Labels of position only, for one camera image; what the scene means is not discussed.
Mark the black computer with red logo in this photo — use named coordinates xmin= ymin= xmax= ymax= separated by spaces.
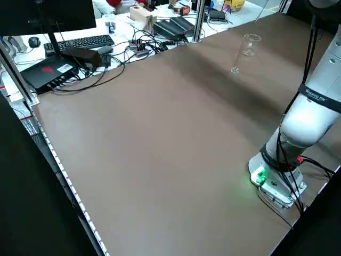
xmin=20 ymin=53 xmax=80 ymax=94

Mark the dark laptop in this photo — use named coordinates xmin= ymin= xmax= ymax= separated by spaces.
xmin=208 ymin=10 xmax=228 ymax=24

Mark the black base power cable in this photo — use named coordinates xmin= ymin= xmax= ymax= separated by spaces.
xmin=254 ymin=156 xmax=335 ymax=230

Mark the black computer monitor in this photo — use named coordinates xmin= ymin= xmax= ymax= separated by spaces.
xmin=0 ymin=0 xmax=97 ymax=37

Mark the grey hub with red lights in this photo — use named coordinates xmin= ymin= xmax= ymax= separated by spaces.
xmin=128 ymin=39 xmax=150 ymax=58

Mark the yellow box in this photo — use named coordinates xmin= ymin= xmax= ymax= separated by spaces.
xmin=223 ymin=0 xmax=246 ymax=13

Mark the white perforated edge strip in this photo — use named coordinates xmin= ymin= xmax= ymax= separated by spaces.
xmin=25 ymin=102 xmax=110 ymax=256

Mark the black keyboard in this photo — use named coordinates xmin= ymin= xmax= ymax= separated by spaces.
xmin=43 ymin=34 xmax=115 ymax=57

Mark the light wooden box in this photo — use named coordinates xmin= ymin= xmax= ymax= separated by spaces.
xmin=129 ymin=5 xmax=158 ymax=32

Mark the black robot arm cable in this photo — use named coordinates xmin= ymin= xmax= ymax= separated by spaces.
xmin=275 ymin=13 xmax=320 ymax=171

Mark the long black desk cable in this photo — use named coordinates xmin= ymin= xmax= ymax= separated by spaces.
xmin=52 ymin=52 xmax=126 ymax=93

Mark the black monitor stand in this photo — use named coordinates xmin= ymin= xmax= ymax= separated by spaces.
xmin=26 ymin=18 xmax=63 ymax=58

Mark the black stepped device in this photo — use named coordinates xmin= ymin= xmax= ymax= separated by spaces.
xmin=153 ymin=16 xmax=196 ymax=41

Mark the black rectangular box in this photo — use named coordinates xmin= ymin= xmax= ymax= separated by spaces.
xmin=60 ymin=47 xmax=102 ymax=69

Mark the white plastic bag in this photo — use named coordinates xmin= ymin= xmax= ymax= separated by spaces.
xmin=92 ymin=0 xmax=116 ymax=14

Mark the red and black tool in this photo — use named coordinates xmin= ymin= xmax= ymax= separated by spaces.
xmin=170 ymin=4 xmax=190 ymax=17

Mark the clear plastic cup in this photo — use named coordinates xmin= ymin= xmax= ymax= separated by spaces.
xmin=102 ymin=13 xmax=117 ymax=26

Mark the clear glass beaker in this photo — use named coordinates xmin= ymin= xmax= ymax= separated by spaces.
xmin=242 ymin=33 xmax=262 ymax=57

